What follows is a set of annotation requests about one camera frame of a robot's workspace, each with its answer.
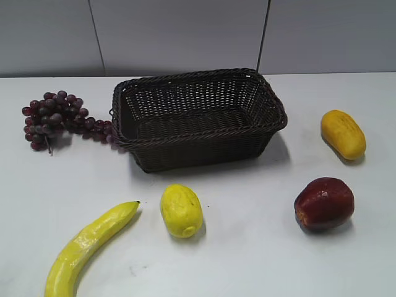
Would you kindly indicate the yellow banana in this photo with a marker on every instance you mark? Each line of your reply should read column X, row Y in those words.
column 62, row 278

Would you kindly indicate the dark brown wicker basket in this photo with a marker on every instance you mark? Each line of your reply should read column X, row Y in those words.
column 196, row 118

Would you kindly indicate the yellow lemon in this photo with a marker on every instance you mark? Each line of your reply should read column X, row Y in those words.
column 181, row 211

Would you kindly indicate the red apple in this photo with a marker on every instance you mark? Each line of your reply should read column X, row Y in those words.
column 325, row 203

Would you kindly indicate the orange yellow mango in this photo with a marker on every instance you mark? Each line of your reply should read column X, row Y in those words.
column 343, row 134

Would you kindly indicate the purple grape bunch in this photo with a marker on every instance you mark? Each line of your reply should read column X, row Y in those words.
column 48, row 119

